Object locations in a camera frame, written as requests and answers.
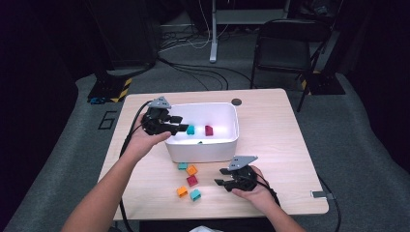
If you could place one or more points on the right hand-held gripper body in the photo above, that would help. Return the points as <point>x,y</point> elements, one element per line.
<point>245,180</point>

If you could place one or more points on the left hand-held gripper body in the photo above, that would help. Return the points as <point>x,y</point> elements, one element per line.
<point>154,124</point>

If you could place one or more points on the teal toy block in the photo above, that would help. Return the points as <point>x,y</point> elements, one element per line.
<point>190,130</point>
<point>182,166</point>
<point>195,195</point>

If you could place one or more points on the white plastic bin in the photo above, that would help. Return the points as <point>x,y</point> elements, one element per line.
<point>209,151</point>

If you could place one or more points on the dark red toy block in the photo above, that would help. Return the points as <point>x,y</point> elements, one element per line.
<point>192,180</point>

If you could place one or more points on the magenta toy block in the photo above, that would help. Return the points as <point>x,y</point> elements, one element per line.
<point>209,130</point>

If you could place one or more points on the orange toy block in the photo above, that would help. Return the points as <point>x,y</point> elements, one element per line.
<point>182,191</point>
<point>192,169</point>

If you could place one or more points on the person's right hand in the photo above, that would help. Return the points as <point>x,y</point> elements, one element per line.
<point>257,198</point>

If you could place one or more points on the person's left hand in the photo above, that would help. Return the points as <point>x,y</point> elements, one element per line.
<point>140,143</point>

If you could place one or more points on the person's white garment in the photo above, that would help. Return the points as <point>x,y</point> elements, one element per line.
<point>204,229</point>

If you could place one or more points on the black stand base striped tape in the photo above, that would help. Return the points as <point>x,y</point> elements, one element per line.
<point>106,88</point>
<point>325,85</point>

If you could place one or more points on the small blue object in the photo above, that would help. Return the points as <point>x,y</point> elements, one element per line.
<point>96,100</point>

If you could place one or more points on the black table grommet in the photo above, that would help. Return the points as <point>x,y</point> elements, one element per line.
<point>236,101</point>

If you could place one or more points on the person's black garment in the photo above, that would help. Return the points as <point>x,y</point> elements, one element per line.
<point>167,226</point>

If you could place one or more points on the grey table clamp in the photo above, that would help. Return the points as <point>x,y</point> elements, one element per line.
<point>319,194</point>

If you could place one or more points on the large black panel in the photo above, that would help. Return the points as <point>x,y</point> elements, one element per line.
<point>129,32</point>

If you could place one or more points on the black folding chair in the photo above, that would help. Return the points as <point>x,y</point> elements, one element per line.
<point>283,48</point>

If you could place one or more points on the white desk frame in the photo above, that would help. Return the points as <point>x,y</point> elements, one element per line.
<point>213,38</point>

